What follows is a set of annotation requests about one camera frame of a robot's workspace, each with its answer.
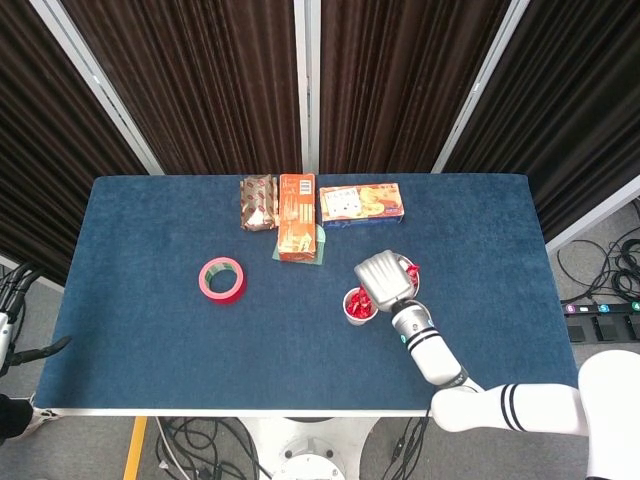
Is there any white frame rail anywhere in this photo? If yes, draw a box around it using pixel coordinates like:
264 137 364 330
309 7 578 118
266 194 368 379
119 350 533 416
544 174 640 256
0 253 46 279

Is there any red tape roll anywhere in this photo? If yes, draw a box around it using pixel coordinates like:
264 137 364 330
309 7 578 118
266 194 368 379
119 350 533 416
198 256 248 305

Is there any golden foil snack pack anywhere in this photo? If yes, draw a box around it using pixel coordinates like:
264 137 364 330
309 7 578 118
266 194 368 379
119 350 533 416
238 174 279 232

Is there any white black sneaker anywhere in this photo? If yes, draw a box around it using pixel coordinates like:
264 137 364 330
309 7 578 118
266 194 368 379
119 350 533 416
24 407 57 436

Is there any blue tablecloth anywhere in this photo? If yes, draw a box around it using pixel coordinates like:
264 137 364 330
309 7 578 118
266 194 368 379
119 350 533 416
33 173 581 412

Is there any blue yellow cookie box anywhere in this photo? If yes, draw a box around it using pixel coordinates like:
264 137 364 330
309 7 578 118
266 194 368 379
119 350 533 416
318 182 405 230

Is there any black floor cables bundle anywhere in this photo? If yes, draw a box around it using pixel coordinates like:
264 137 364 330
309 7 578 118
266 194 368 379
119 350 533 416
555 197 640 304
153 417 274 480

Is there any black cable with switch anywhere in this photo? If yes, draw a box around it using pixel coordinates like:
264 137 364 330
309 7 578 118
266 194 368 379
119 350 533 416
379 417 432 480

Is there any black foot pedal unit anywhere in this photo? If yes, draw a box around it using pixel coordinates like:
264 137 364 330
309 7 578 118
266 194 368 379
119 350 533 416
566 314 640 344

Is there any black trouser leg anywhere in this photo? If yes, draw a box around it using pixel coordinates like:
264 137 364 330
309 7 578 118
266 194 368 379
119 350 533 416
0 393 35 441

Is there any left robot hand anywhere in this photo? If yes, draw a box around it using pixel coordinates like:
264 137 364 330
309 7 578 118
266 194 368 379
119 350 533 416
0 262 72 376

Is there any yellow floor tape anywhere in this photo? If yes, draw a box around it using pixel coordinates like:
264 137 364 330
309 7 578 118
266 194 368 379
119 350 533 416
122 417 149 480

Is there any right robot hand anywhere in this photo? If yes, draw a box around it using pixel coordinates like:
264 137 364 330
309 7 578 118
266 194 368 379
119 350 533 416
353 249 419 310

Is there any black numbered power strip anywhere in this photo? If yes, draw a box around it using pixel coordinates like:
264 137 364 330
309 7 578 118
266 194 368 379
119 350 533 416
559 298 640 317

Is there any white paper cup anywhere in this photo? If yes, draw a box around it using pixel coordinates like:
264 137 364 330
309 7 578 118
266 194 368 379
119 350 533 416
342 287 381 327

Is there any white table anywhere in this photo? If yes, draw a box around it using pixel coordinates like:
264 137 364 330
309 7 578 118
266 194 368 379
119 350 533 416
48 407 441 419

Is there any orange snack box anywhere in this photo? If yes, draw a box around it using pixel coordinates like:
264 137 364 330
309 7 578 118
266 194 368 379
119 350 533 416
277 173 318 263

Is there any dark brown curtain panel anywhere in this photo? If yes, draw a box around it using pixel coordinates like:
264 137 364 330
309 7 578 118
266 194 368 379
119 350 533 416
0 0 149 281
318 0 512 175
443 0 640 244
59 0 303 175

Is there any white pedestal base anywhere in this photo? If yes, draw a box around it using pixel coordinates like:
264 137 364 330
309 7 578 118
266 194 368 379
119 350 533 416
238 417 377 480

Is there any flat green packet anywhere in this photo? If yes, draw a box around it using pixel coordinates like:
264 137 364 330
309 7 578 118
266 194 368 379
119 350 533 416
271 223 327 266

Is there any white frame post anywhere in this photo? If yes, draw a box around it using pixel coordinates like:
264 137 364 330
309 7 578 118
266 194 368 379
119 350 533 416
28 0 165 175
293 0 322 174
431 0 532 175

